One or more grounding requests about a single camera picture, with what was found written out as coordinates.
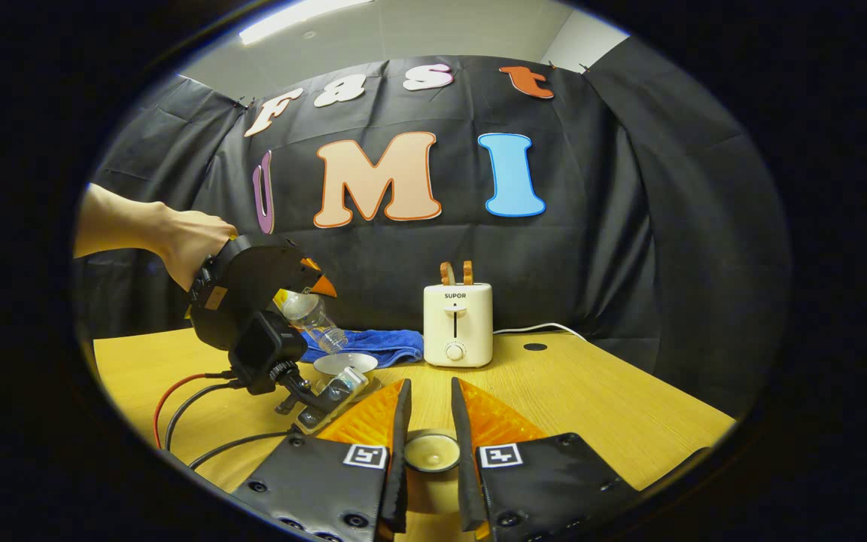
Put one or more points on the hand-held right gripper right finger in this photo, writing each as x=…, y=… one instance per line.
x=539, y=489

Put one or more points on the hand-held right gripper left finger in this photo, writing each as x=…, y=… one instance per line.
x=328, y=489

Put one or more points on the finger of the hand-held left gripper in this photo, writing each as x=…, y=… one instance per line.
x=324, y=286

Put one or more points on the clear water bottle yellow label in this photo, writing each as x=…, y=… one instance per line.
x=313, y=316

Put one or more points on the cream ceramic teacup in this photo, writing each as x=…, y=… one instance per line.
x=345, y=363

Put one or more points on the cream teacup lid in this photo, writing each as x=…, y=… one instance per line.
x=431, y=452

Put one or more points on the blue towel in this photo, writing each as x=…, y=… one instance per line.
x=388, y=346

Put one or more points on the toast bread slice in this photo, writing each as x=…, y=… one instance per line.
x=468, y=272
x=446, y=273

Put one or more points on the white toaster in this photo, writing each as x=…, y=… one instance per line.
x=457, y=324

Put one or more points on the black backdrop cloth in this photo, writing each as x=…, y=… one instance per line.
x=591, y=248

